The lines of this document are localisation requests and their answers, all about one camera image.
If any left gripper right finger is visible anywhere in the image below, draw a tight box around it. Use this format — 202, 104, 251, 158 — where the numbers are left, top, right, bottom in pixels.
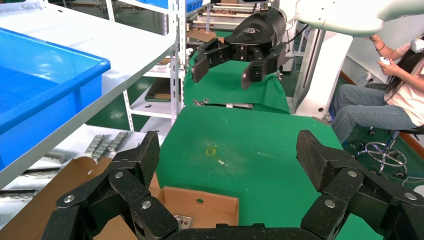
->
295, 129, 424, 240

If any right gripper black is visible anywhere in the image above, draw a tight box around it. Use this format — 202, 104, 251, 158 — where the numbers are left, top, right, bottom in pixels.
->
191, 7, 288, 90

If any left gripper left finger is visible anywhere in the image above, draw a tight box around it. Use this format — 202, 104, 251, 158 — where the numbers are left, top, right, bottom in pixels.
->
41, 130, 180, 240

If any brown cardboard box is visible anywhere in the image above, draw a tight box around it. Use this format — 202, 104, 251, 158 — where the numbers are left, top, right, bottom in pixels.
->
0, 156, 240, 240

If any blue plastic tray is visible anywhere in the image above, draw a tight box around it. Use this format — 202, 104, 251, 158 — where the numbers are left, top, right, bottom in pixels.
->
0, 27, 112, 171

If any green tablecloth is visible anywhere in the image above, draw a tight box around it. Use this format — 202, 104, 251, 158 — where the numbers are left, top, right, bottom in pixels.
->
183, 59, 291, 115
155, 105, 385, 240

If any brown carton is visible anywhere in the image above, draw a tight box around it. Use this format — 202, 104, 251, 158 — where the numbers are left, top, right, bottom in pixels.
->
187, 28, 226, 43

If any silver I/O shield plate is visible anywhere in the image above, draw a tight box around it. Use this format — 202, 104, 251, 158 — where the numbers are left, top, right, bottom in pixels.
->
173, 214, 195, 230

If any blue storage bin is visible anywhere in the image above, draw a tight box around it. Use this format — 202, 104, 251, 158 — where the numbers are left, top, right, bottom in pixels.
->
135, 0, 204, 13

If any seated operator person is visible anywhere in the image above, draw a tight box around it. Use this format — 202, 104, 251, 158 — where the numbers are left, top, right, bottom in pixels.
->
331, 33, 424, 145

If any white slotted storage rack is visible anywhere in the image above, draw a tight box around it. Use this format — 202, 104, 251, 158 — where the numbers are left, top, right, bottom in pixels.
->
105, 0, 213, 133

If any white robot torso column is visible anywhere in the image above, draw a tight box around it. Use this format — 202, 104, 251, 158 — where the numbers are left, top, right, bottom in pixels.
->
293, 28, 354, 119

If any white metal shelf rack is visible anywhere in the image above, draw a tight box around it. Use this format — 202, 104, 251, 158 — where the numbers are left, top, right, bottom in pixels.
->
0, 0, 177, 190

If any white VR headset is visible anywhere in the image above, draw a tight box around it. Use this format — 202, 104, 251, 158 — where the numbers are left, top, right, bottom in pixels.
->
410, 38, 424, 54

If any wooden slat frame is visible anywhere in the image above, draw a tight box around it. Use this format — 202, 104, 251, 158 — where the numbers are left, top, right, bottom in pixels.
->
191, 2, 263, 27

